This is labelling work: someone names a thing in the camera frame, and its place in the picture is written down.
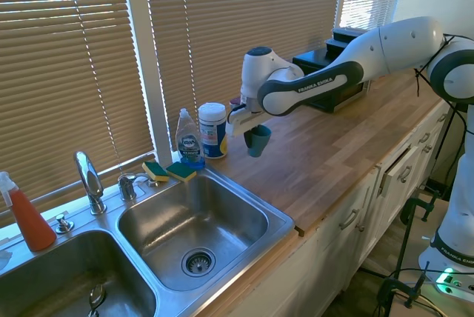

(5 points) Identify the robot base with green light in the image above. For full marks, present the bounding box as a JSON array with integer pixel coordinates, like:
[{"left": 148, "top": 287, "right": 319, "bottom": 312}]
[{"left": 435, "top": 267, "right": 474, "bottom": 296}]

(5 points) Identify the black C-clamp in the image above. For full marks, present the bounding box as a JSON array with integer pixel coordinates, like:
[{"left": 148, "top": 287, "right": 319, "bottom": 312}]
[
  {"left": 399, "top": 190, "right": 441, "bottom": 225},
  {"left": 377, "top": 261, "right": 430, "bottom": 310}
]

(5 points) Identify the black microwave oven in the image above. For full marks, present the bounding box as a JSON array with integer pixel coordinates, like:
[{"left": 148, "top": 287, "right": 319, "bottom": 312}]
[{"left": 292, "top": 49, "right": 372, "bottom": 113}]

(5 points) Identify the black appliance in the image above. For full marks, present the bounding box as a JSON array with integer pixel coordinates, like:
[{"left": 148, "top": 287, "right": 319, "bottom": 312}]
[{"left": 425, "top": 104, "right": 468, "bottom": 199}]

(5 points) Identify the teal plastic cup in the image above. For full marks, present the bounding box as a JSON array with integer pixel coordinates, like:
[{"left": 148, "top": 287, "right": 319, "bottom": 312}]
[{"left": 247, "top": 126, "right": 273, "bottom": 159}]

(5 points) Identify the yellow green sponge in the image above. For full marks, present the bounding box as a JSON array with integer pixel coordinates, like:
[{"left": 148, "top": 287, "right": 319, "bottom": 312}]
[
  {"left": 141, "top": 161, "right": 170, "bottom": 184},
  {"left": 165, "top": 161, "right": 198, "bottom": 184}
]

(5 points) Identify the clear Dawn dish soap bottle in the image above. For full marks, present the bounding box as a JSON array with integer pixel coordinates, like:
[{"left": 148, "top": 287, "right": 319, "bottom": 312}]
[{"left": 175, "top": 107, "right": 206, "bottom": 170}]

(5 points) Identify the chrome sink knob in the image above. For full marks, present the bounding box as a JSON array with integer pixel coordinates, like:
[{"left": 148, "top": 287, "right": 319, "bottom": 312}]
[{"left": 55, "top": 213, "right": 75, "bottom": 235}]

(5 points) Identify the red spray bottle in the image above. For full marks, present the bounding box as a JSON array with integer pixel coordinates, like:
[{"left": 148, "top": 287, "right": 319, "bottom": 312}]
[{"left": 0, "top": 171, "right": 58, "bottom": 253}]

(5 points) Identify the stainless steel double sink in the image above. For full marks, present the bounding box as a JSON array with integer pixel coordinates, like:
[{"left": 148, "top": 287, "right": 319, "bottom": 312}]
[{"left": 0, "top": 167, "right": 297, "bottom": 317}]

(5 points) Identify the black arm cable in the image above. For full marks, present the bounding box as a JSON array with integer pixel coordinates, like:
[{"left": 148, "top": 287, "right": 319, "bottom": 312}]
[{"left": 413, "top": 33, "right": 474, "bottom": 199}]

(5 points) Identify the white wipes canister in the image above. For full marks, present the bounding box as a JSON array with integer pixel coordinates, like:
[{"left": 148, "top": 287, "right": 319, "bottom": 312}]
[{"left": 197, "top": 101, "right": 229, "bottom": 160}]

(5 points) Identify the medium tan window blind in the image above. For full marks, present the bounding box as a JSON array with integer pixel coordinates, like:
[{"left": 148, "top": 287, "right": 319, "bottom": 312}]
[{"left": 142, "top": 0, "right": 345, "bottom": 147}]

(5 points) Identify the metal sink drain strainer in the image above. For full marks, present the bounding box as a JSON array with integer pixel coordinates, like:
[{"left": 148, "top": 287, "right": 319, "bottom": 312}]
[{"left": 180, "top": 247, "right": 216, "bottom": 278}]

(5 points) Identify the wide tan window blind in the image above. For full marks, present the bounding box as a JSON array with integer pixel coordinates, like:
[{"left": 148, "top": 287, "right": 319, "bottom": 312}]
[{"left": 0, "top": 0, "right": 156, "bottom": 229}]

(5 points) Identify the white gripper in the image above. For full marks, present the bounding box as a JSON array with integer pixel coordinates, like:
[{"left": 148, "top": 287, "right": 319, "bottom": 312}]
[{"left": 226, "top": 108, "right": 269, "bottom": 150}]

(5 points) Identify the chrome kitchen faucet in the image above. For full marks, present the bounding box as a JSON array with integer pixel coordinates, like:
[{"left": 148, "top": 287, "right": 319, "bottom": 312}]
[{"left": 73, "top": 150, "right": 107, "bottom": 216}]

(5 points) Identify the white base cabinet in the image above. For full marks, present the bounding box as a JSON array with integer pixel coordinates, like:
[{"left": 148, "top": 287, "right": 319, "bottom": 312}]
[{"left": 207, "top": 90, "right": 456, "bottom": 317}]

